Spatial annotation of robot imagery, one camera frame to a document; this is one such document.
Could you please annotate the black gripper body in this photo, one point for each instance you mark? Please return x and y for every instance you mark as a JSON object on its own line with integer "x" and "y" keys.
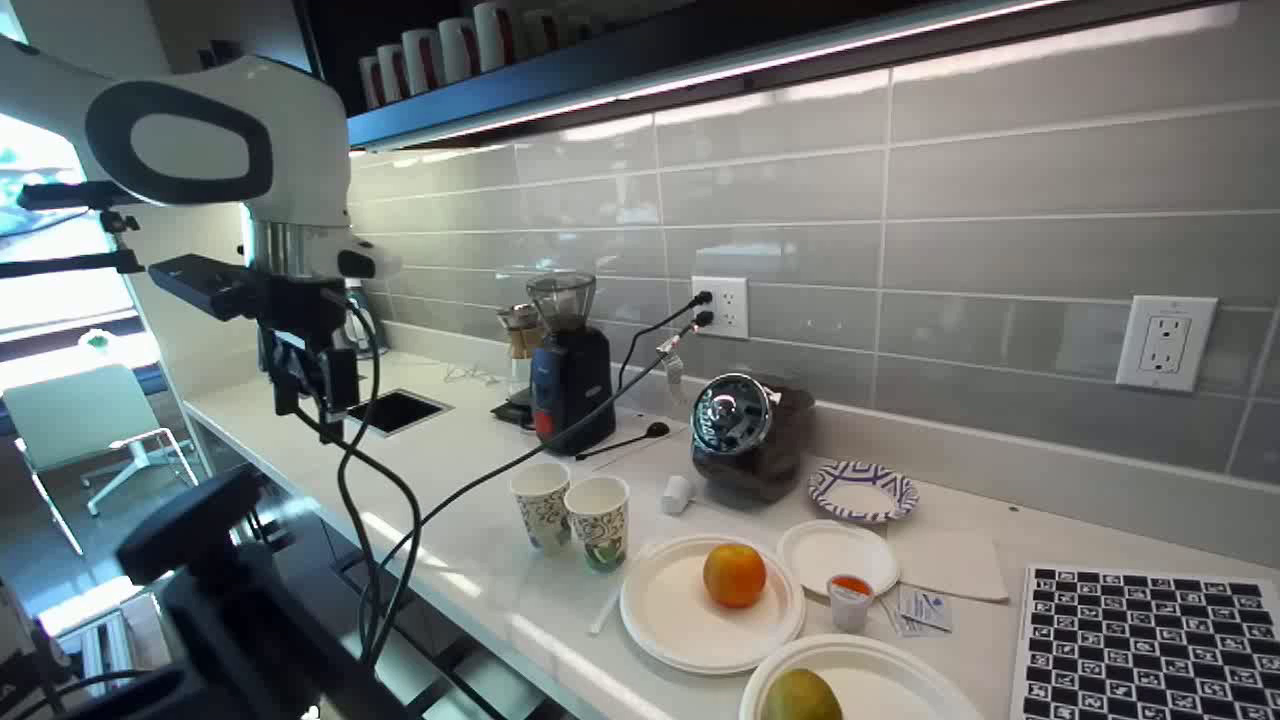
{"x": 313, "y": 359}

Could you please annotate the swirl patterned paper cup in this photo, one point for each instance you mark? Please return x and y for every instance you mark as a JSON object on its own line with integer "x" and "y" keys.
{"x": 541, "y": 506}
{"x": 597, "y": 520}

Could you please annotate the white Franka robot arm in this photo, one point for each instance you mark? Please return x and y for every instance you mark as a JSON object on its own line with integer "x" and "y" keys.
{"x": 307, "y": 144}

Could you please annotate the white chair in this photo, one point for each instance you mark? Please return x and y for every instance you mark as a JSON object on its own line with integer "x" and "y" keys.
{"x": 81, "y": 415}

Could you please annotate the glass pour-over coffee maker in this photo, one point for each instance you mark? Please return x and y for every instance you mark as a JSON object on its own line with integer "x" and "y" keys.
{"x": 521, "y": 325}

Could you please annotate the black spoon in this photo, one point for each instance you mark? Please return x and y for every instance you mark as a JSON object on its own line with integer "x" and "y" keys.
{"x": 653, "y": 429}

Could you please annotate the white stir stick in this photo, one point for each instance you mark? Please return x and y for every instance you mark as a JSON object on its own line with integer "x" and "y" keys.
{"x": 600, "y": 613}

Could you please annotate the small white shaker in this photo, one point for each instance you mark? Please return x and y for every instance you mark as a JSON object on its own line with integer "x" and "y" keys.
{"x": 678, "y": 495}

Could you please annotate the large white paper plate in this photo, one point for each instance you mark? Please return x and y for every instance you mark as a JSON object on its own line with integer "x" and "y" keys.
{"x": 666, "y": 613}

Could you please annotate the white outlet with plugs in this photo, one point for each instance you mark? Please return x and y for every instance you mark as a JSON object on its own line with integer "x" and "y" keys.
{"x": 729, "y": 312}

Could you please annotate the orange fruit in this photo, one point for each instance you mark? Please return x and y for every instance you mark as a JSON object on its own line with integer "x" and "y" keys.
{"x": 732, "y": 577}

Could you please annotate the brown and silver appliance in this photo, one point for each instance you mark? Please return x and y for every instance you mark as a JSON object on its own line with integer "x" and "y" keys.
{"x": 766, "y": 455}

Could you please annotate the small white paper plate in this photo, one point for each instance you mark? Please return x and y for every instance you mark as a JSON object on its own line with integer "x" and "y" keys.
{"x": 832, "y": 549}

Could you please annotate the blue patterned paper plate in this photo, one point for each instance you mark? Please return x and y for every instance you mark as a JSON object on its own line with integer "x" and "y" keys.
{"x": 861, "y": 499}

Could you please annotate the yellow green mango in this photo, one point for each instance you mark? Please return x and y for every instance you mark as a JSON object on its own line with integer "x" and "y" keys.
{"x": 803, "y": 699}

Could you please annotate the small cup red sauce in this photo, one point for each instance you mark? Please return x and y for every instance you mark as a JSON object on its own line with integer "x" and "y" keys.
{"x": 850, "y": 605}

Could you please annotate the white paper bowl plate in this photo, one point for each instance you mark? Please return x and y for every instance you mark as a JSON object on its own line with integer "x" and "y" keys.
{"x": 893, "y": 685}

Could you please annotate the white paper napkin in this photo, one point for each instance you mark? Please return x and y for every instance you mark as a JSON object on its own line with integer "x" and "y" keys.
{"x": 954, "y": 560}

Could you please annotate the black white calibration board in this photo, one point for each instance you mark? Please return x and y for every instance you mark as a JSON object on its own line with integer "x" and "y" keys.
{"x": 1144, "y": 646}

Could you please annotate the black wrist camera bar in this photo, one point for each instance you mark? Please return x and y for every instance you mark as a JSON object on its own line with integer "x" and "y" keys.
{"x": 227, "y": 283}

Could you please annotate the black wall shelf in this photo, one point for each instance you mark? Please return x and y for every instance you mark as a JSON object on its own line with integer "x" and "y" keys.
{"x": 534, "y": 84}

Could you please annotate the white empty wall outlet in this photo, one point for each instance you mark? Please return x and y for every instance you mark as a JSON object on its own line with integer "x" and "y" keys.
{"x": 1167, "y": 341}

